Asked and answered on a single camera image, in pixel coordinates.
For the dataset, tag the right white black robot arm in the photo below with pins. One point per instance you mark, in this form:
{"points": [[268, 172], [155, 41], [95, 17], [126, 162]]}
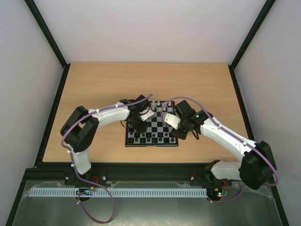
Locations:
{"points": [[255, 164]]}

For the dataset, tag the black frame post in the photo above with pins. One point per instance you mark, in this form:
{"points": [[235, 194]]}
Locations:
{"points": [[46, 31], [252, 32]]}

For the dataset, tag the black white chess board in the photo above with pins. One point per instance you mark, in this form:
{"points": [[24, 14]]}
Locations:
{"points": [[157, 133]]}

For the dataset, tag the left black frame post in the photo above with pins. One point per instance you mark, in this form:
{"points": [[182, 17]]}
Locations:
{"points": [[46, 31]]}

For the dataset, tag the light blue slotted cable duct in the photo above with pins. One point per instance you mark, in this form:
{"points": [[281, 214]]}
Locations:
{"points": [[120, 192]]}

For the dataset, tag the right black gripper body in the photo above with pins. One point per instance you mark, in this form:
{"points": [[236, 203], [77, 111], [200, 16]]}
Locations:
{"points": [[179, 133]]}

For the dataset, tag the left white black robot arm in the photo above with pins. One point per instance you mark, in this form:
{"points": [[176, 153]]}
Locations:
{"points": [[79, 130]]}

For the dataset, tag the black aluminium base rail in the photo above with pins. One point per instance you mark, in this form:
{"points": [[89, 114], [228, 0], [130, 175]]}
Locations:
{"points": [[195, 174]]}

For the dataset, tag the right black frame post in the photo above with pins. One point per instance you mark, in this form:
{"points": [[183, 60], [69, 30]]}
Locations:
{"points": [[252, 32]]}

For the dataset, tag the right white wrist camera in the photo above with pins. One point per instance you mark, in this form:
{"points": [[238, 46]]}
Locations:
{"points": [[172, 120]]}

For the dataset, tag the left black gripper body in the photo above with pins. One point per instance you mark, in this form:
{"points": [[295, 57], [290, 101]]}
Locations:
{"points": [[136, 125]]}

